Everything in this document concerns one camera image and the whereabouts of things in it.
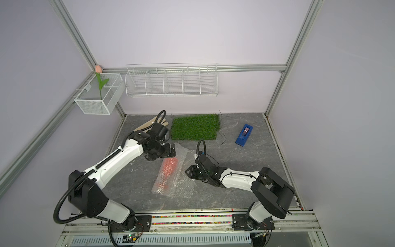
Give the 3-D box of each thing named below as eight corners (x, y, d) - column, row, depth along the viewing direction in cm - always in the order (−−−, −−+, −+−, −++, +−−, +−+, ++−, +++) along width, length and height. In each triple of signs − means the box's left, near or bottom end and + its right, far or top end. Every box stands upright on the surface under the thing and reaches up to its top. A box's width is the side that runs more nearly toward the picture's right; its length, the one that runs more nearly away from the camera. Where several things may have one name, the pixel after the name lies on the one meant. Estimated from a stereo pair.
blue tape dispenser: (235, 143, 106) (236, 137, 101) (243, 129, 114) (244, 123, 108) (243, 147, 104) (245, 141, 99) (251, 132, 112) (253, 126, 106)
